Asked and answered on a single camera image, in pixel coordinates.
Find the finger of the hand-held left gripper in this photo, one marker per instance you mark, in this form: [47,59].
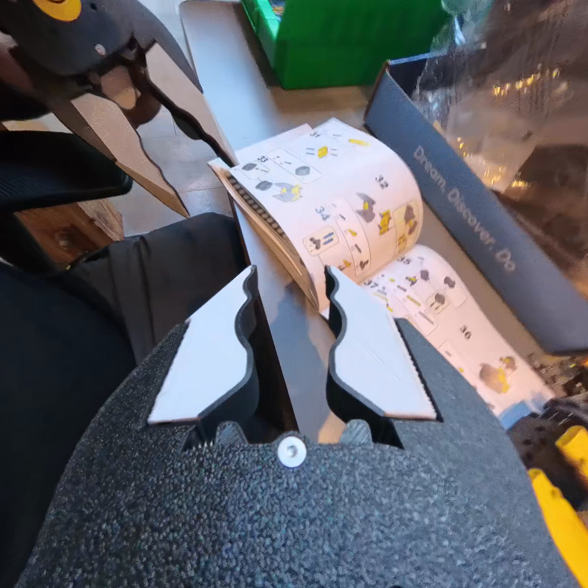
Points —
[179,87]
[124,147]

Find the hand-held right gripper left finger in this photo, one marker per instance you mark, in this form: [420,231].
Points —
[202,367]

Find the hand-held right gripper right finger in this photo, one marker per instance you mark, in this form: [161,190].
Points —
[381,367]

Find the white instruction booklet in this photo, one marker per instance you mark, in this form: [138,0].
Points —
[367,183]

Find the grey desk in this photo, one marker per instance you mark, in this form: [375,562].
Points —
[239,92]

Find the person's left hand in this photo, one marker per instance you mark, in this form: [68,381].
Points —
[126,92]

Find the black chair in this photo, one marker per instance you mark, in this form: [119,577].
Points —
[55,170]

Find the dark blue robot kit box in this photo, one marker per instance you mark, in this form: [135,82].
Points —
[482,239]

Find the green box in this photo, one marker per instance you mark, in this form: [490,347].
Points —
[344,46]

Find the yellow toy vehicle model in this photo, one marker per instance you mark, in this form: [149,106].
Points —
[560,510]

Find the clear plastic bag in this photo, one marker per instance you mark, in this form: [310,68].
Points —
[505,92]

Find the wooden post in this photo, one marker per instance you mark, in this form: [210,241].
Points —
[69,229]

